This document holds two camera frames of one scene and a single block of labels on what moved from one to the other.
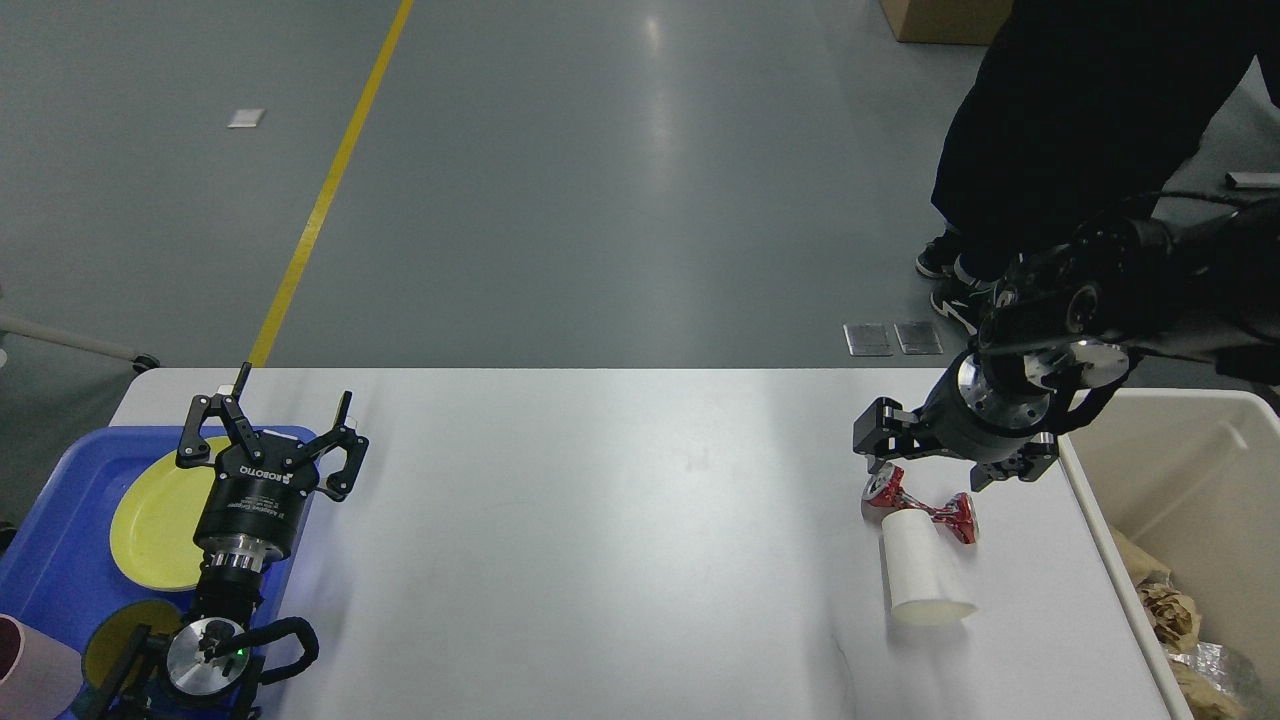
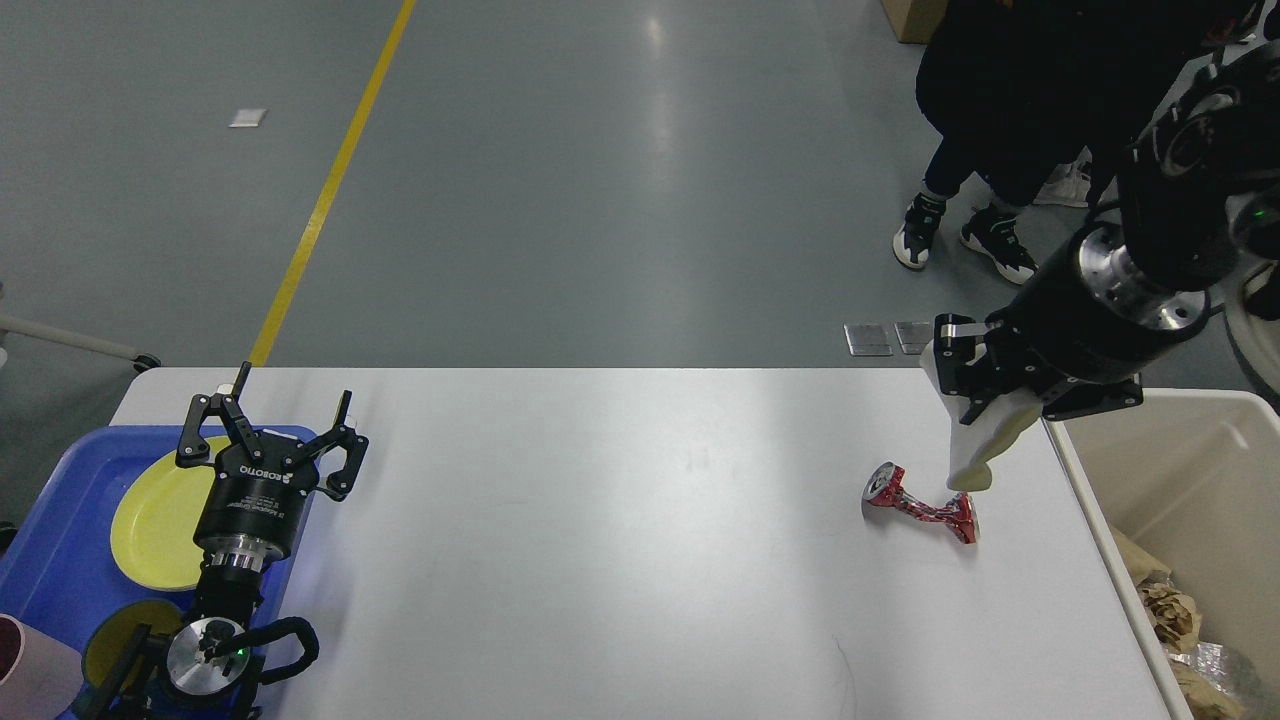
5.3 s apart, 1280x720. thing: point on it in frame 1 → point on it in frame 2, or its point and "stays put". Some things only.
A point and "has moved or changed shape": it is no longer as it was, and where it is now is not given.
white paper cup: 926,585 has moved or changed shape
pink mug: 39,674 stays put
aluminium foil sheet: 1208,657 stays put
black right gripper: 966,415 → 1091,316
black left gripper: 253,503 stays put
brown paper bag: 1202,699 stays put
